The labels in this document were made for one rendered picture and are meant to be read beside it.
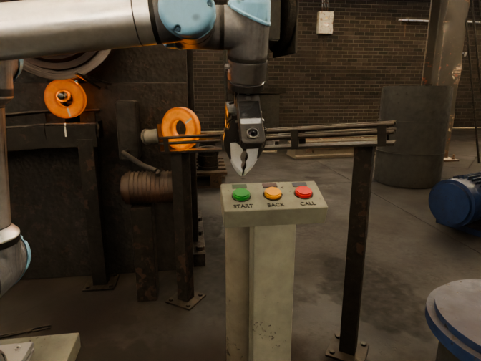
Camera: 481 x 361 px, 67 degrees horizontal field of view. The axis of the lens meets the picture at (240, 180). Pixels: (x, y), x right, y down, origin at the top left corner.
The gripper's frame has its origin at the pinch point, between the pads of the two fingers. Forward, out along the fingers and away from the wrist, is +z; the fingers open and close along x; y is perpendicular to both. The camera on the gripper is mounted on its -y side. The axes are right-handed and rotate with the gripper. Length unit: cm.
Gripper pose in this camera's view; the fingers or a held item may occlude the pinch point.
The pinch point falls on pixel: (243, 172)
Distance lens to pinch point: 80.6
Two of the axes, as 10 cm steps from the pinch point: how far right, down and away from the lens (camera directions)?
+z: -0.4, 8.3, 5.6
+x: -9.9, 0.3, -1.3
